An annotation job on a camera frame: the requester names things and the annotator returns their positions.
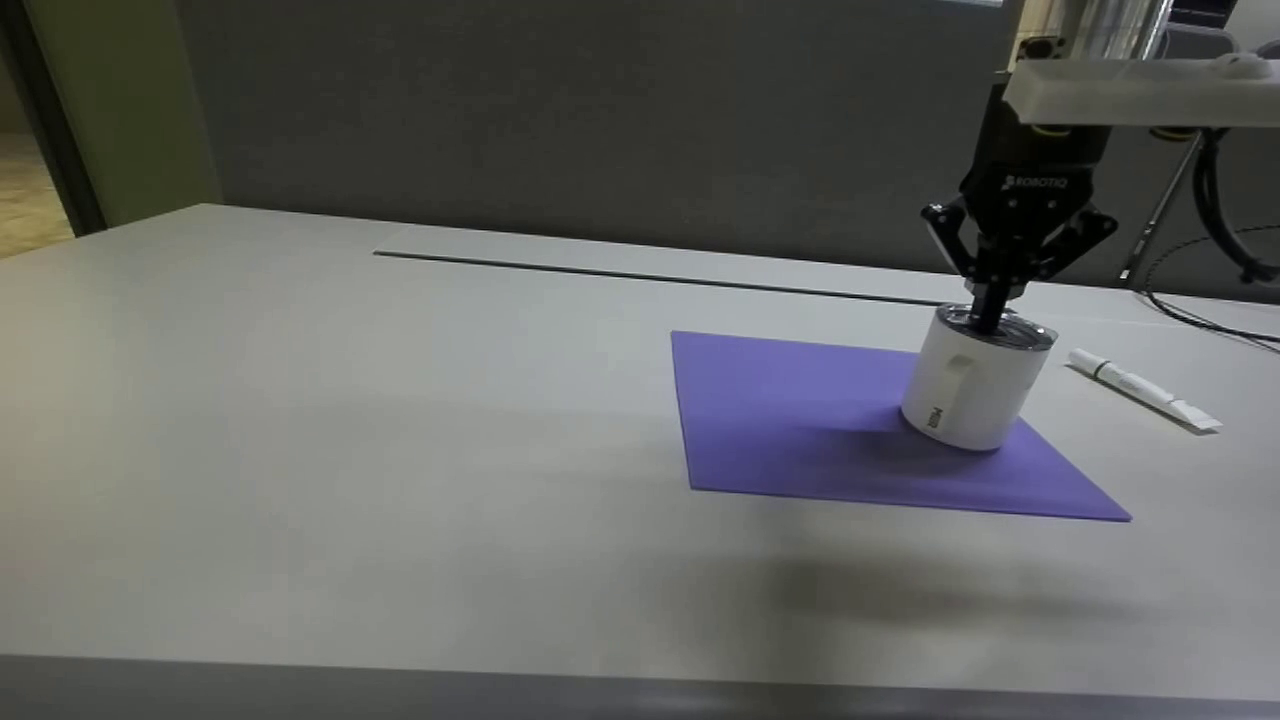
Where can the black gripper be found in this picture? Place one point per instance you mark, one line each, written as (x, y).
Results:
(1032, 167)

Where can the clear sliding mug lid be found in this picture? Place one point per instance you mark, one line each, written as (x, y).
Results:
(1027, 333)

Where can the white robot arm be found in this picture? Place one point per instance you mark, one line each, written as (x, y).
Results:
(1147, 93)

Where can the white travel mug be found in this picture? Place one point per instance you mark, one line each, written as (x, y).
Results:
(983, 392)

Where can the white marker pen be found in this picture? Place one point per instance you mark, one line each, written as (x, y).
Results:
(1147, 390)

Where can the purple rectangular mat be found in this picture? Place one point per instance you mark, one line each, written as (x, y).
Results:
(786, 424)

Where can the large grey partition panel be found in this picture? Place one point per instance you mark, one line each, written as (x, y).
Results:
(601, 123)

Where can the black door frame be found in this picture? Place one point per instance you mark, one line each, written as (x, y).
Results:
(54, 112)

